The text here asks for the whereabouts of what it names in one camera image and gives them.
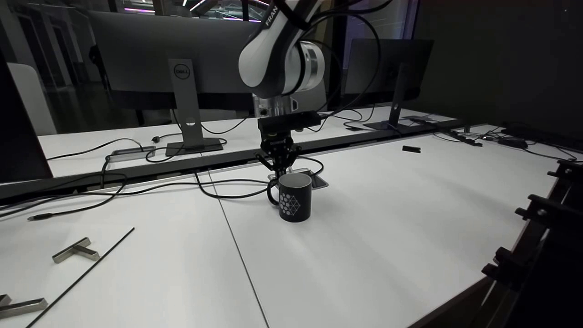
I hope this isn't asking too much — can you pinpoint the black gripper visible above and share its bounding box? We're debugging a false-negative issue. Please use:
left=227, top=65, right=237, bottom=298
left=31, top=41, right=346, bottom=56
left=258, top=128, right=302, bottom=181

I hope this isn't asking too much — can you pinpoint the black mug with white print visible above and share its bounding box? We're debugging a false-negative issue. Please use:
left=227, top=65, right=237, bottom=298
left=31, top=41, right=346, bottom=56
left=266, top=172, right=315, bottom=223

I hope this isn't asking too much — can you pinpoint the black docking hub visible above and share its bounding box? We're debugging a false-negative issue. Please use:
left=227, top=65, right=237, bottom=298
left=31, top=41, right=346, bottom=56
left=109, top=145, right=158, bottom=159

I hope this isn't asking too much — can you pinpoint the black monitor with thin stand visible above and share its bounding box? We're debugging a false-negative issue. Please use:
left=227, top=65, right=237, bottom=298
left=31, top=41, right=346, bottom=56
left=342, top=39, right=435, bottom=136

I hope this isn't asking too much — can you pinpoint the Dell monitor with silver stand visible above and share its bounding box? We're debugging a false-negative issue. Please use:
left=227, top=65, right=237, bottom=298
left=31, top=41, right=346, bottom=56
left=87, top=10, right=264, bottom=159

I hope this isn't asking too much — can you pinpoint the black flat device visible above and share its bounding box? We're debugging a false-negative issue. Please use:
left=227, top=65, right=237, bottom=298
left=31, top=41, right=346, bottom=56
left=497, top=134, right=530, bottom=152

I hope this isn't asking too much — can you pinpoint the white chair back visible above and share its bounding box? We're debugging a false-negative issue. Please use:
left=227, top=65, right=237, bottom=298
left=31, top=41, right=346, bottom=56
left=5, top=61, right=60, bottom=138

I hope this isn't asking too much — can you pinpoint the dark flat panel screen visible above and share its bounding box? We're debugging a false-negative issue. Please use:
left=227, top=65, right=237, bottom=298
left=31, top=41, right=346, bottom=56
left=0, top=54, right=54, bottom=185

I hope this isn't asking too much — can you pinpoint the black clamp rack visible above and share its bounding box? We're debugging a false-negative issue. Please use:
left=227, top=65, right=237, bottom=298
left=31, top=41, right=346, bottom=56
left=481, top=159, right=583, bottom=328

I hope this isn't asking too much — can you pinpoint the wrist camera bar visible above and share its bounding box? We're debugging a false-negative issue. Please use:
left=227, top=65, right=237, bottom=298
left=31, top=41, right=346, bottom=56
left=257, top=110, right=322, bottom=134

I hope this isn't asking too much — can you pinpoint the black desk divider rail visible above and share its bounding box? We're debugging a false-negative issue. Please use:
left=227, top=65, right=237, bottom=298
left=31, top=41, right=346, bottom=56
left=0, top=117, right=466, bottom=207

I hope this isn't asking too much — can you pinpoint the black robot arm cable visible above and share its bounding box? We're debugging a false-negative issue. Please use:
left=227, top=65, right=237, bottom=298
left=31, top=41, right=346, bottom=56
left=289, top=0, right=386, bottom=121

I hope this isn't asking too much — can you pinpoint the black cable adapter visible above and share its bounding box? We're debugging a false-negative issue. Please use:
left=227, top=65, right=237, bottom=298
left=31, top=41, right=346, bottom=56
left=448, top=130, right=484, bottom=148

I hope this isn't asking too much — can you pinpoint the metal T bracket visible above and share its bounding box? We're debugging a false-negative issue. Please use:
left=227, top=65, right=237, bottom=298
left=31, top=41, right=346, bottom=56
left=51, top=236, right=100, bottom=265

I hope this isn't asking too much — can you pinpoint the flat metal bracket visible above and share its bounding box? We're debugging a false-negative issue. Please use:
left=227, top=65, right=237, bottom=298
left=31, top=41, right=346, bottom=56
left=0, top=294, right=49, bottom=320

